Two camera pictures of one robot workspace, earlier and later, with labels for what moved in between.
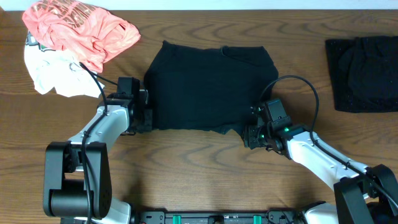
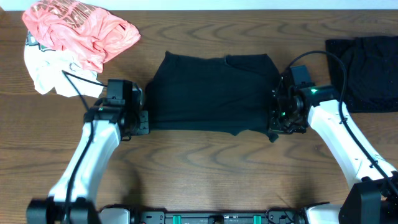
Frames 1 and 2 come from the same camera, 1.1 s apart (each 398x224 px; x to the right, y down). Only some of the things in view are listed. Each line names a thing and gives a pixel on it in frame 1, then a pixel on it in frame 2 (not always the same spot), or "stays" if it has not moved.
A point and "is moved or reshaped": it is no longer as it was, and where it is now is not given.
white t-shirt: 59,69 stays
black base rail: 273,216 stays
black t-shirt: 214,89 is moved or reshaped
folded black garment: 364,73 stays
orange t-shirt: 87,33 stays
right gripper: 249,137 → 275,127
